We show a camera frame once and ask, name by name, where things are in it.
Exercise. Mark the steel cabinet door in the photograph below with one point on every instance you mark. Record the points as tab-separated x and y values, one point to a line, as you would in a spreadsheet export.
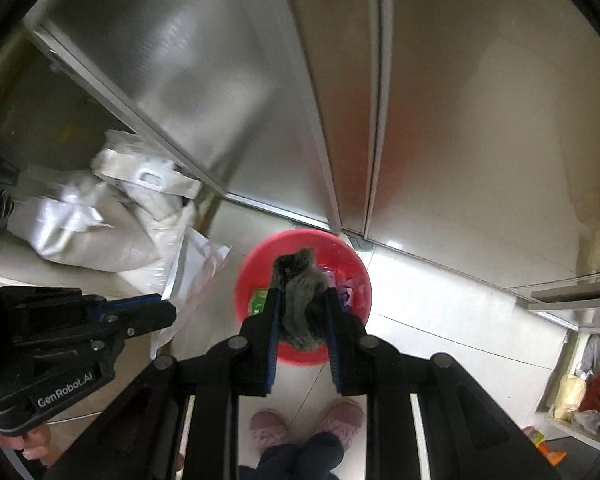
480	110
180	60
345	85

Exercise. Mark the yellow plastic bag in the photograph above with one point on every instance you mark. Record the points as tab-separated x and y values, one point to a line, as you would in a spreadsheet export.
570	395

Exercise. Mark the green packet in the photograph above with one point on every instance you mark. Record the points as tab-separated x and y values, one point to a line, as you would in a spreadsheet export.
257	301

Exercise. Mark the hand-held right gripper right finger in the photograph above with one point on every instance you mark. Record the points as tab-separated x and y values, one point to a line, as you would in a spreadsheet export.
334	340

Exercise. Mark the white woven sack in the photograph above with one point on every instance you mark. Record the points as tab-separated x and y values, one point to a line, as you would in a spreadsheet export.
95	230

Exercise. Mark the grey rag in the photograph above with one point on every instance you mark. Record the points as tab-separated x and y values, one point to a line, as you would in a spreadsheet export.
302	300

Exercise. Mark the person's left hand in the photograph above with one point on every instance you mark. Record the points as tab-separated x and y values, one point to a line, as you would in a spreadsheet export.
32	442

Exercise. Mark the white plastic bag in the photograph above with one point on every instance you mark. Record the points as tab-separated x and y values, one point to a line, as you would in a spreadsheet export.
195	270

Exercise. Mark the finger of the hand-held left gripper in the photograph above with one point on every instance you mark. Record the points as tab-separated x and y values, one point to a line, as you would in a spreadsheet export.
130	302
150	316

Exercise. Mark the red plastic basin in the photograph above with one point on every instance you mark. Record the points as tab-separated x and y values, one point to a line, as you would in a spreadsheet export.
300	240

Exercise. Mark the dark trousers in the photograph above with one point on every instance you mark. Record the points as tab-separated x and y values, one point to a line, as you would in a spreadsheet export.
300	460

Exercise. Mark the purple packet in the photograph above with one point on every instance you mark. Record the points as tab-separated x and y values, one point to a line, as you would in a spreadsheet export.
346	294

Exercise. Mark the pink slipper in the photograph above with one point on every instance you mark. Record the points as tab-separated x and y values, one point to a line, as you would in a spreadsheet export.
342	420
269	427

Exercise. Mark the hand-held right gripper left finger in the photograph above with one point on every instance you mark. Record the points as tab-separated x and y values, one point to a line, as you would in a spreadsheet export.
274	340

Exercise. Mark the orange snack packet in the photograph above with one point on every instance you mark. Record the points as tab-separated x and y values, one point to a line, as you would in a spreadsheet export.
547	447

